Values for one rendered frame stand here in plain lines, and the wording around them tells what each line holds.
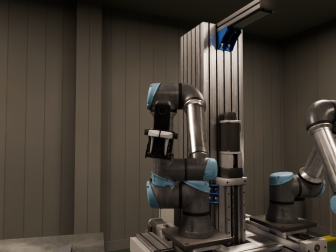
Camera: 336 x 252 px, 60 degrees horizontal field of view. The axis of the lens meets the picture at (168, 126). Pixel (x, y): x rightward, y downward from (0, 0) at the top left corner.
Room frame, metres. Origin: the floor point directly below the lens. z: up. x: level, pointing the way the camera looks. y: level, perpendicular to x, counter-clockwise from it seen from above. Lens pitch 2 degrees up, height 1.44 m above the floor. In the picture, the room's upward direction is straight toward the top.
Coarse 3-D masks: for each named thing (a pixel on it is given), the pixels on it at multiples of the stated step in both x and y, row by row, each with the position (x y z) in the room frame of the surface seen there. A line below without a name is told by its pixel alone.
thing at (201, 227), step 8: (184, 216) 1.23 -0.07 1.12; (192, 216) 1.21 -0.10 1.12; (200, 216) 1.20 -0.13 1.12; (208, 216) 1.23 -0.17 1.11; (184, 224) 1.22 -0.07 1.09; (192, 224) 1.20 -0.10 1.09; (200, 224) 1.20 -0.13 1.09; (208, 224) 1.22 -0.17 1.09; (184, 232) 1.21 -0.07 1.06; (192, 232) 1.19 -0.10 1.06; (200, 232) 1.19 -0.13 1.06; (208, 232) 1.20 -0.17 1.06
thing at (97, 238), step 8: (0, 240) 1.13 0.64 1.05; (8, 240) 1.13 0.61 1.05; (16, 240) 1.13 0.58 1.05; (24, 240) 1.13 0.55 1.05; (32, 240) 1.13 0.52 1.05; (40, 240) 1.13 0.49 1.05; (48, 240) 1.13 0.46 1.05; (56, 240) 1.13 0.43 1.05; (64, 240) 1.13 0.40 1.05; (72, 240) 1.13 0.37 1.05; (80, 240) 1.13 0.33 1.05; (88, 240) 1.13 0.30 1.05; (96, 240) 1.13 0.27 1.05; (0, 248) 1.05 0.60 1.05; (8, 248) 1.05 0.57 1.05; (16, 248) 1.05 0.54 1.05; (24, 248) 1.05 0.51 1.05; (32, 248) 1.05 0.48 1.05; (40, 248) 1.05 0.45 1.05; (48, 248) 1.05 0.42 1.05; (56, 248) 1.05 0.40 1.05; (72, 248) 1.05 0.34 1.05; (80, 248) 1.05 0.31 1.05; (88, 248) 1.05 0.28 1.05; (96, 248) 1.05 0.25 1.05
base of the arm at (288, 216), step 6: (270, 204) 1.46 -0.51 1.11; (276, 204) 1.43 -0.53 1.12; (282, 204) 1.41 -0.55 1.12; (288, 204) 1.41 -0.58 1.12; (270, 210) 1.45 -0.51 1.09; (276, 210) 1.42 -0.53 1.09; (282, 210) 1.41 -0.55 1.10; (288, 210) 1.41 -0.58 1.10; (294, 210) 1.42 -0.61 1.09; (270, 216) 1.44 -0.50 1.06; (276, 216) 1.41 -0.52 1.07; (282, 216) 1.41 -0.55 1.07; (288, 216) 1.40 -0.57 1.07; (294, 216) 1.41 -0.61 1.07; (276, 222) 1.41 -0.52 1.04; (282, 222) 1.40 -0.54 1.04; (288, 222) 1.39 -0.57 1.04; (294, 222) 1.40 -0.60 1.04
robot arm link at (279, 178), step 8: (272, 176) 1.45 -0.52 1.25; (280, 176) 1.42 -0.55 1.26; (288, 176) 1.42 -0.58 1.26; (296, 176) 1.46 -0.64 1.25; (272, 184) 1.44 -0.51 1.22; (280, 184) 1.42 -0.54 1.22; (288, 184) 1.41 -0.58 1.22; (296, 184) 1.42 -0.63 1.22; (272, 192) 1.44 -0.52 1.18; (280, 192) 1.42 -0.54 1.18; (288, 192) 1.41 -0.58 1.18; (296, 192) 1.43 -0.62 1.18; (280, 200) 1.42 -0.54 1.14; (288, 200) 1.41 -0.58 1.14
